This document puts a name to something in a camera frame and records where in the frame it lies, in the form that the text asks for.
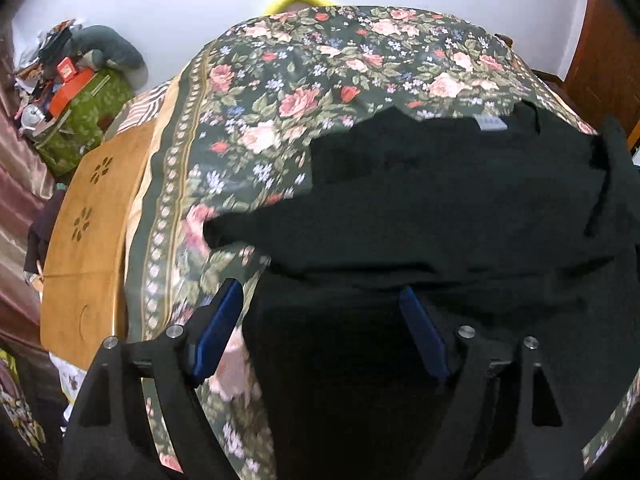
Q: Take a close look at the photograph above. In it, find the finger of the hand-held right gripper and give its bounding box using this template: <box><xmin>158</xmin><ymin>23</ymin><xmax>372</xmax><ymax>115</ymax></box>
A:
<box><xmin>584</xmin><ymin>114</ymin><xmax>632</xmax><ymax>237</ymax></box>

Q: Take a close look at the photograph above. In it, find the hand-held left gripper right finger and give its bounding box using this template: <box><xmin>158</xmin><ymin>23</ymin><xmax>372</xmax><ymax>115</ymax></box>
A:
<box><xmin>397</xmin><ymin>286</ymin><xmax>587</xmax><ymax>480</ymax></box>

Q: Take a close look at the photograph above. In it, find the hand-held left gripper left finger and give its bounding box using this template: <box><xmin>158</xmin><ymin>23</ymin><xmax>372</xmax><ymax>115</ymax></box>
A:
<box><xmin>60</xmin><ymin>277</ymin><xmax>246</xmax><ymax>480</ymax></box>

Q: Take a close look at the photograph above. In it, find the black printed t-shirt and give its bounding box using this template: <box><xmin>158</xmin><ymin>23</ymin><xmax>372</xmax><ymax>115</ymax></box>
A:
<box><xmin>202</xmin><ymin>101</ymin><xmax>640</xmax><ymax>480</ymax></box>

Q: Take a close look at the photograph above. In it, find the pile of mixed clothes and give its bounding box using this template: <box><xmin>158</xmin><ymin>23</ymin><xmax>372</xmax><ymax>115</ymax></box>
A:
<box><xmin>15</xmin><ymin>20</ymin><xmax>81</xmax><ymax>91</ymax></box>

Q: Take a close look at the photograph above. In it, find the brown wooden door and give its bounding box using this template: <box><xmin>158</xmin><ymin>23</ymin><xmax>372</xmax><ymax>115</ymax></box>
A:
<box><xmin>562</xmin><ymin>0</ymin><xmax>640</xmax><ymax>136</ymax></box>

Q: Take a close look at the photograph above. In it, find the wooden folding table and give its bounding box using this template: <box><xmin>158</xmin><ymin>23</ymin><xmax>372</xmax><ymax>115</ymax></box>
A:
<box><xmin>40</xmin><ymin>120</ymin><xmax>161</xmax><ymax>371</ymax></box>

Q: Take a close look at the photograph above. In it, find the picture book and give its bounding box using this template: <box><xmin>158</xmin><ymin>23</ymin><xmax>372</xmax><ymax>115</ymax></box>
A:
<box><xmin>50</xmin><ymin>355</ymin><xmax>86</xmax><ymax>401</ymax></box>

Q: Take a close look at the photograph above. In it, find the dark cloth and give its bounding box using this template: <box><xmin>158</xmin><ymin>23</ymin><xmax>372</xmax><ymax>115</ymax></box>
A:
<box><xmin>25</xmin><ymin>200</ymin><xmax>61</xmax><ymax>281</ymax></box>

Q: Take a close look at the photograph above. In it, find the striped sheet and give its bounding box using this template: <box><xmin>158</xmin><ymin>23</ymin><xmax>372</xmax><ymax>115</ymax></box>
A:
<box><xmin>117</xmin><ymin>80</ymin><xmax>173</xmax><ymax>133</ymax></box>

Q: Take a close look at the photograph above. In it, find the striped pink curtain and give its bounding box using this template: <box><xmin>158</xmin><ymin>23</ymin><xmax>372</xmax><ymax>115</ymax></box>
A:
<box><xmin>0</xmin><ymin>25</ymin><xmax>56</xmax><ymax>341</ymax></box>

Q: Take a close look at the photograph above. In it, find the floral bedspread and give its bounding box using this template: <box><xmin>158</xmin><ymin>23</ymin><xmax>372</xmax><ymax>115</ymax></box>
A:
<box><xmin>122</xmin><ymin>5</ymin><xmax>640</xmax><ymax>480</ymax></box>

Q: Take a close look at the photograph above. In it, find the green storage bag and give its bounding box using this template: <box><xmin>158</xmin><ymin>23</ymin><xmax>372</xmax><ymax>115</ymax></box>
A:
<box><xmin>35</xmin><ymin>67</ymin><xmax>136</xmax><ymax>178</ymax></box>

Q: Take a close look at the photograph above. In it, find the orange box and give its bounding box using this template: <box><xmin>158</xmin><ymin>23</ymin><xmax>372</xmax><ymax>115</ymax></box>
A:
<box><xmin>49</xmin><ymin>67</ymin><xmax>96</xmax><ymax>116</ymax></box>

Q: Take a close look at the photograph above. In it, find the small red box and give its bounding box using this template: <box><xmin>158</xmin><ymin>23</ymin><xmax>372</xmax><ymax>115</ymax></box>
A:
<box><xmin>56</xmin><ymin>57</ymin><xmax>81</xmax><ymax>83</ymax></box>

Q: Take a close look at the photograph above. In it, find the yellow foam tube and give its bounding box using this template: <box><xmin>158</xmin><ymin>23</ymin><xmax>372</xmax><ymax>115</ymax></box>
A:
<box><xmin>264</xmin><ymin>0</ymin><xmax>336</xmax><ymax>15</ymax></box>

